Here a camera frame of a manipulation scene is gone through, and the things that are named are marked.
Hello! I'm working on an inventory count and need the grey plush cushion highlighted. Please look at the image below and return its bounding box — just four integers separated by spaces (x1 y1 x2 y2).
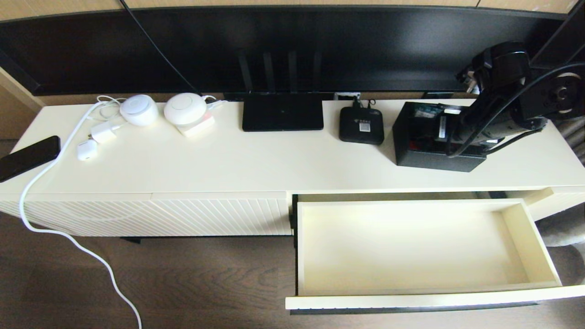
536 205 585 248

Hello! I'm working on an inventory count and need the thin white cable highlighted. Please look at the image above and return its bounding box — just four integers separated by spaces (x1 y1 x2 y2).
88 95 128 122

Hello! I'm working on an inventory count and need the black television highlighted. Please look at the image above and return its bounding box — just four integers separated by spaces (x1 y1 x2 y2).
0 6 585 96

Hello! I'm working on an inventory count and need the cream cabinet drawer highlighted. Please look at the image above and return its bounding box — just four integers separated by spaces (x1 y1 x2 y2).
285 191 585 316

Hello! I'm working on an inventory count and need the white earbuds case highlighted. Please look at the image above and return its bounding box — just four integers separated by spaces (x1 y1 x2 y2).
77 139 99 162

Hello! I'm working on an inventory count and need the black router with antennas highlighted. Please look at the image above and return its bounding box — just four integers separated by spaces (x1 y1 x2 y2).
236 50 324 132

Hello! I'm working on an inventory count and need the white dome lamp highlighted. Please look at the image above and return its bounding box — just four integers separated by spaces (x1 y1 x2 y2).
164 93 208 127

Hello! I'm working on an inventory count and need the white charger adapter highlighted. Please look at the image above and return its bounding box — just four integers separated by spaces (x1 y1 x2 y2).
88 120 120 144

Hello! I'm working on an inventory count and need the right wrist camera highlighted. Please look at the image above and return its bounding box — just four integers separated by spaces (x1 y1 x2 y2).
456 62 486 95

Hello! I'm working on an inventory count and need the black smartphone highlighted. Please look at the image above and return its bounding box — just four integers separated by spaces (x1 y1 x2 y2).
0 136 62 183

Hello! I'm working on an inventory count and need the grey curtain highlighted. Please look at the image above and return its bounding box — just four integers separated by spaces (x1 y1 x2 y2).
558 120 585 167

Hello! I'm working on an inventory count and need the black television cable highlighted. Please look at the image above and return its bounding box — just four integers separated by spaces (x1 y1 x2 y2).
120 0 202 95

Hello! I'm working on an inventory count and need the cream TV cabinet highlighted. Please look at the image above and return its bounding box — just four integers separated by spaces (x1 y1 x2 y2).
0 99 585 238

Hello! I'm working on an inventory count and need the black compartment organizer box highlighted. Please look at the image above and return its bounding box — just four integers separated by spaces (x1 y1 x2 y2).
392 101 486 173

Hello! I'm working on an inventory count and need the teal tea packet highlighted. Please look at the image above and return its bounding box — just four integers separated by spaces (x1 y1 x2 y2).
408 104 443 118

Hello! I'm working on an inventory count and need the white round speaker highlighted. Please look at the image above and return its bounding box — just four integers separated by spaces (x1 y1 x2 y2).
120 95 160 127

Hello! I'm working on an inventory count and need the black shelf unit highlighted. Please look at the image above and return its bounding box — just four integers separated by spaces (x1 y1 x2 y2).
505 0 585 96

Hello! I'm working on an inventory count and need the black set-top box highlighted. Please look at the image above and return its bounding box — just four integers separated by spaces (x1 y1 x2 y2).
338 106 384 145

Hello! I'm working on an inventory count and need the thick white cable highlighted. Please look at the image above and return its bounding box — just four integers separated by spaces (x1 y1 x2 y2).
19 101 143 329

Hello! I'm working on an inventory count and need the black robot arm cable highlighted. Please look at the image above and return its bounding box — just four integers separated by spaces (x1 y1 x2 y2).
446 62 585 159

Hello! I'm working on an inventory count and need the pink white base block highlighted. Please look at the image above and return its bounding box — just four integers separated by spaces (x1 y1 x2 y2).
176 111 216 138

